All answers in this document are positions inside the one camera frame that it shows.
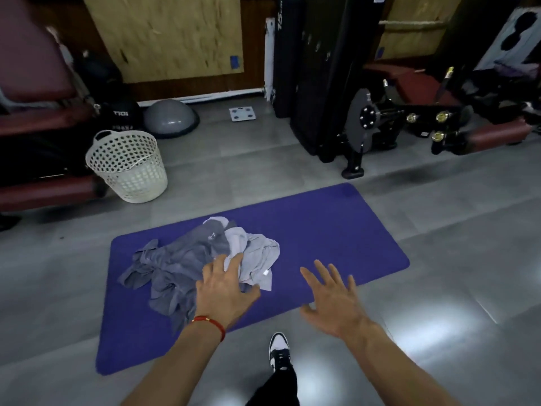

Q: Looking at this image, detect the person's right hand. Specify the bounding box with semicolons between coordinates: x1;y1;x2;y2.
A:
299;259;373;339

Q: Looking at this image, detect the person's left hand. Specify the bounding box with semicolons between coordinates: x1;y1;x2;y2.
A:
195;253;262;330

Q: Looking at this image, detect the pile of dark grey towels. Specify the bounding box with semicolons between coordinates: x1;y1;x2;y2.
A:
117;226;232;334

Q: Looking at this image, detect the light grey printed towel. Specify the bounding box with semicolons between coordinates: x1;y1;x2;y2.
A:
238;233;281;292

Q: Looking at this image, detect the purple ribbed mat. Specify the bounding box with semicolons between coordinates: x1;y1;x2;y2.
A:
95;183;411;376

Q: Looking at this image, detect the person's right forearm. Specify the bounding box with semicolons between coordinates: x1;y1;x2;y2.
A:
346;320;462;406

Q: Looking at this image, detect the person's left forearm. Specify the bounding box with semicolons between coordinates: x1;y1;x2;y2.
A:
120;321;225;406

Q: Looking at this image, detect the black and white sneaker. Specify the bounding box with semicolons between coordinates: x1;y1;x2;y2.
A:
268;332;294;374

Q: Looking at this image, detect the white perforated laundry basket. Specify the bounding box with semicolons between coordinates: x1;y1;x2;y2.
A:
86;130;168;204

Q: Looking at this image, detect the white bathroom scale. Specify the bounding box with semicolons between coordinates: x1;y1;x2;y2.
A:
229;106;258;123

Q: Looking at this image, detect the grey balance dome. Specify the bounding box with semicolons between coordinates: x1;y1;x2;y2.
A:
143;99;201;140

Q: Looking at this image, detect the black medicine ball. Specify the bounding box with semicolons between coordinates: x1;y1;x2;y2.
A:
99;101;144;143

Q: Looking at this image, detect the black weight stack machine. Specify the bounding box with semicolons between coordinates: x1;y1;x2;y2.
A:
291;0;534;179

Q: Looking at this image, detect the maroon padded gym machine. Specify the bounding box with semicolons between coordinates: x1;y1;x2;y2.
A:
0;0;110;231

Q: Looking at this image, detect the white exercise diagram poster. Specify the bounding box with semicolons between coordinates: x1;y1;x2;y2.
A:
477;6;541;73

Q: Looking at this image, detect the red string bracelet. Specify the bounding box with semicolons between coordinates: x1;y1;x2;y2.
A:
190;316;227;343

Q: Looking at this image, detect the white wall pipe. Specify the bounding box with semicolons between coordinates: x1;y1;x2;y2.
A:
137;89;267;108

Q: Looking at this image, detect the white upright post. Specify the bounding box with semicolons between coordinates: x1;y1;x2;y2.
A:
264;17;277;103

